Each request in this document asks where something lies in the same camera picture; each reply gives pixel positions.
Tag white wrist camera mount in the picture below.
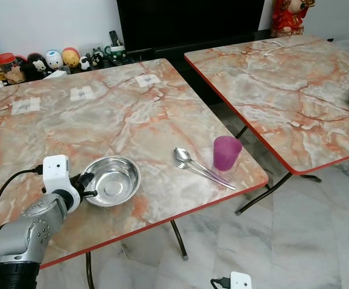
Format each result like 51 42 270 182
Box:
230 272 252 289
42 155 81 213

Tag white cable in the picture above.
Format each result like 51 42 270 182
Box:
263 40 284 57

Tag stainless steel bowl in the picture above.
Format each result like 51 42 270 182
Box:
81 156 141 208

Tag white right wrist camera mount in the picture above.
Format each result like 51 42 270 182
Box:
230 272 252 289

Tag black cat figurine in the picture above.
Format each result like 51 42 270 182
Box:
91 48 106 67

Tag black television screen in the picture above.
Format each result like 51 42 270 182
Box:
117 0 266 54

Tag stainless steel spoon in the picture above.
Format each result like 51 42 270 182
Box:
173 158 229 187
174 148 237 190

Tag yellow orange round doll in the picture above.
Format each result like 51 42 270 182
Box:
61 47 80 68

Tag black metal table legs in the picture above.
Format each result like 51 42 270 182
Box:
235 125 323 216
85 219 189 289

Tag green mug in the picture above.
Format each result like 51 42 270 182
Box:
105 44 125 62

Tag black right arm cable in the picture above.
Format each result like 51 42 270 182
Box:
210 278 231 289

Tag black mouse plush toy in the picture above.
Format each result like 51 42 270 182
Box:
25 54 48 80

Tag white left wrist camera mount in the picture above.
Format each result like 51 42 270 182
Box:
42 155 81 213

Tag red figurine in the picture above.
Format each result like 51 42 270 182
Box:
271 0 316 37

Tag white blue round doll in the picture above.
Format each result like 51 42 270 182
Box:
45 50 63 70

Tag white tissue pack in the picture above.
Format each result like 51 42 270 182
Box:
45 69 69 80

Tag red lid jar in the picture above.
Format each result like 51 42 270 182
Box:
0 53 18 81

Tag purple plastic cup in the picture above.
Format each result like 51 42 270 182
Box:
213 135 243 172

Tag white paper label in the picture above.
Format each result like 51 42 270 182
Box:
70 86 95 102
11 97 41 115
135 73 162 89

